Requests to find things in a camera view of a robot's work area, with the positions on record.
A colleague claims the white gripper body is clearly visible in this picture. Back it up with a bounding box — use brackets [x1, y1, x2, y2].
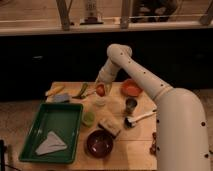
[96, 59, 118, 84]

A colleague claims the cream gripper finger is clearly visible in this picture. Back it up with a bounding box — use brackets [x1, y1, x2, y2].
[95, 82, 111, 96]

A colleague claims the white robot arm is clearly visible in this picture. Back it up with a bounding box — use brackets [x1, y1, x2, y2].
[97, 44, 211, 171]

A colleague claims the white paper cup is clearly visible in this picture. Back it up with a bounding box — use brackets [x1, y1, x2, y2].
[95, 95, 107, 107]

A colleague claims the metal cup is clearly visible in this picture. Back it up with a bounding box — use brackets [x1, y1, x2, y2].
[125, 98, 137, 114]

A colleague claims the light green small cup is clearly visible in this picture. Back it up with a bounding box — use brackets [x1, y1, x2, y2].
[82, 112, 95, 127]

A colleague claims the orange bowl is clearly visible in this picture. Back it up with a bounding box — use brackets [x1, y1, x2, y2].
[120, 79, 143, 97]

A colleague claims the green pepper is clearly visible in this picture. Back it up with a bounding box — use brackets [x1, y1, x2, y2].
[72, 83, 88, 99]

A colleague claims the brown sponge block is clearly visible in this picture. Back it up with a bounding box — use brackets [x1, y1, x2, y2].
[98, 118, 121, 138]

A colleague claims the yellow corn cob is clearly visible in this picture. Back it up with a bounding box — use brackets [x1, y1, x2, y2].
[45, 85, 64, 97]

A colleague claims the blue grey sponge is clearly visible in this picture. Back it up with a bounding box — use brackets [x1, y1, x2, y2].
[52, 93, 70, 103]

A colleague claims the red white object on shelf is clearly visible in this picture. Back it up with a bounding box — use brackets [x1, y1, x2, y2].
[80, 0, 102, 25]

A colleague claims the dark purple bowl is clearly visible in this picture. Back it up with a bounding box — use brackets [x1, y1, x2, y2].
[86, 130, 114, 158]

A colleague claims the green plastic tray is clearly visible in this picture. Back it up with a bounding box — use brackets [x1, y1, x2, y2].
[19, 103, 83, 164]

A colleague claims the bunch of dark grapes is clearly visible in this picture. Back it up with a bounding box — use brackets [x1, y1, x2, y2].
[149, 132, 157, 156]

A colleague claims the grey folded cloth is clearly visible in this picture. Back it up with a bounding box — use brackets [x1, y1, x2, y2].
[35, 131, 67, 155]

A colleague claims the wooden handled utensil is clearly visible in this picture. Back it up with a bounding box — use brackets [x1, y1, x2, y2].
[81, 90, 96, 99]

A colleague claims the white handled brush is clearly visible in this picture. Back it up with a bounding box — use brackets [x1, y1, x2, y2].
[124, 109, 156, 128]

